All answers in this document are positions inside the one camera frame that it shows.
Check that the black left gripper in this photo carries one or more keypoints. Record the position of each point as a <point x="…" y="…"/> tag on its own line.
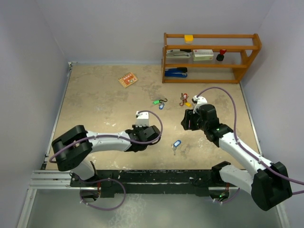
<point x="135" y="128"/>

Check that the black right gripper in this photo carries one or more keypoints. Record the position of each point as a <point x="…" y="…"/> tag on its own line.
<point x="189" y="116"/>

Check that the yellow key tag with key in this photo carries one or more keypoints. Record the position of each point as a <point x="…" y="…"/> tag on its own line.
<point x="188" y="104"/>

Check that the red key tag with key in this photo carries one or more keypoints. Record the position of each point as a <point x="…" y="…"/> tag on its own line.
<point x="184" y="97"/>

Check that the blue key tag with key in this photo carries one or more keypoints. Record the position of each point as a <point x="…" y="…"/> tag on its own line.
<point x="175" y="145"/>
<point x="161" y="106"/>

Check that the green key tag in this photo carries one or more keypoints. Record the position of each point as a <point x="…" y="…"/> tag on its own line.
<point x="156" y="102"/>

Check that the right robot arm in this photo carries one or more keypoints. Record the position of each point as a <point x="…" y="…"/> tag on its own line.
<point x="266" y="195"/>

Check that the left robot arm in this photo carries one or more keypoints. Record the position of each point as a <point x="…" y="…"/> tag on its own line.
<point x="72" y="148"/>

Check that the blue stapler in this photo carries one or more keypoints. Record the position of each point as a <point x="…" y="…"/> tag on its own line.
<point x="176" y="72"/>

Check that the orange spiral notebook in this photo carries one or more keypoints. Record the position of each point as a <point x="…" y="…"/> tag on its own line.
<point x="128" y="79"/>

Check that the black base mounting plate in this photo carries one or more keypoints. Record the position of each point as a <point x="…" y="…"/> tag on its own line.
<point x="201" y="183"/>

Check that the red and black stamp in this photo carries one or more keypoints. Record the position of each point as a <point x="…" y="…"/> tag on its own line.
<point x="220" y="56"/>

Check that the wooden shelf rack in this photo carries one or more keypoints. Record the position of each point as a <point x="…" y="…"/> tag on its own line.
<point x="242" y="49"/>

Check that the white and red box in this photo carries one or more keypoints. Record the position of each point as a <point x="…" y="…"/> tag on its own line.
<point x="202" y="54"/>

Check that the white stapler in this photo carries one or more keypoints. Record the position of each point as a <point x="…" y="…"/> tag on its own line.
<point x="179" y="53"/>

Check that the yellow-lidded container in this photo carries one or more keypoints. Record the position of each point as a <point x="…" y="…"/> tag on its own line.
<point x="188" y="39"/>

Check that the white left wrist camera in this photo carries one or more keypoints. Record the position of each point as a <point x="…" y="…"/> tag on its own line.
<point x="142" y="119"/>

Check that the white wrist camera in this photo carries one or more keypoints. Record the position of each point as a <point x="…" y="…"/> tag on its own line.
<point x="198" y="101"/>
<point x="142" y="119"/>

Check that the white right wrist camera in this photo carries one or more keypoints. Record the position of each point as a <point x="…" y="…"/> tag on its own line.
<point x="198" y="101"/>

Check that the aluminium frame rail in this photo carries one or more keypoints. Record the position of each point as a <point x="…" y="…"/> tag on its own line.
<point x="60" y="180"/>

